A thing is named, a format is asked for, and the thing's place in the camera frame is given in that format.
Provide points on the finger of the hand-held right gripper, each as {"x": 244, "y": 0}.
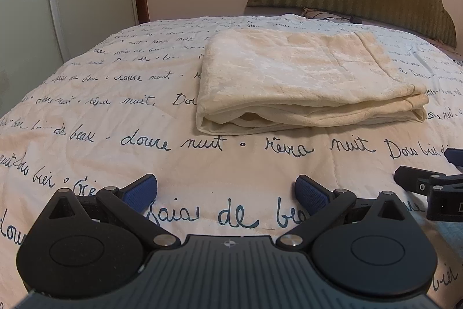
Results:
{"x": 408, "y": 175}
{"x": 456, "y": 157}

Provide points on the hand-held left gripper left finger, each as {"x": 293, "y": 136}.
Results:
{"x": 141, "y": 189}

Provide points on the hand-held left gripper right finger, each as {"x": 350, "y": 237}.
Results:
{"x": 307, "y": 193}

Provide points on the cream blanket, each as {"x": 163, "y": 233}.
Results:
{"x": 307, "y": 77}

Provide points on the white script-printed quilt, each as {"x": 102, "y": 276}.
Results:
{"x": 108, "y": 113}

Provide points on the patterned pillow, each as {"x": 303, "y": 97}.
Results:
{"x": 314, "y": 11}

